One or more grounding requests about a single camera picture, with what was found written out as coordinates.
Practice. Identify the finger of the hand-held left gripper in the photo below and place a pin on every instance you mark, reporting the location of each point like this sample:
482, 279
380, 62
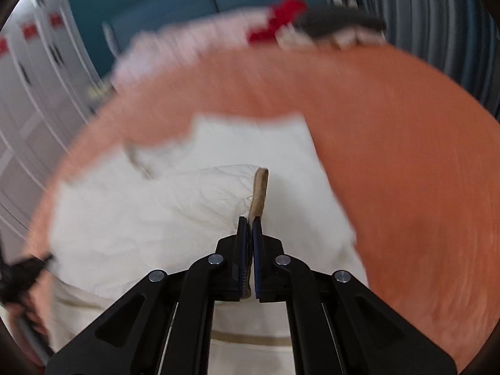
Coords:
23, 271

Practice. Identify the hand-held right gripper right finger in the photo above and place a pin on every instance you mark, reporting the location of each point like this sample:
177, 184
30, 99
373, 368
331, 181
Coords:
257, 242

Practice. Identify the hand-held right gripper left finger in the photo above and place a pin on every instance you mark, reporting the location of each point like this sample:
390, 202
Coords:
242, 242

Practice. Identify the white quilt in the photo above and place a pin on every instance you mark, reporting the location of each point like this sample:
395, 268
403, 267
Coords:
156, 222

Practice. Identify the orange bed blanket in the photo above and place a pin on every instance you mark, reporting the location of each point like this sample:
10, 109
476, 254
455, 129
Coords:
390, 164

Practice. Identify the white panelled wardrobe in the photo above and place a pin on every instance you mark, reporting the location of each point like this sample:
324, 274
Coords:
39, 86

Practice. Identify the pink floral pillow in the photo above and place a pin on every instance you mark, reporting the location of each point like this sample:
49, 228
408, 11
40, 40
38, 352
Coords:
175, 47

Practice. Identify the cream knitted garment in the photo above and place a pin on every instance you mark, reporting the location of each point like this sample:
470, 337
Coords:
343, 40

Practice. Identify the red garment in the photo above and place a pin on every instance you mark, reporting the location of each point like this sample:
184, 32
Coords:
285, 11

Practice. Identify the grey knitted garment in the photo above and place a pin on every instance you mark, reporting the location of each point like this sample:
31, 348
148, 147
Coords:
332, 21

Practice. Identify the grey curtain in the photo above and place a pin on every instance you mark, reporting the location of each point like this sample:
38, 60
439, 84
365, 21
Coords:
429, 27

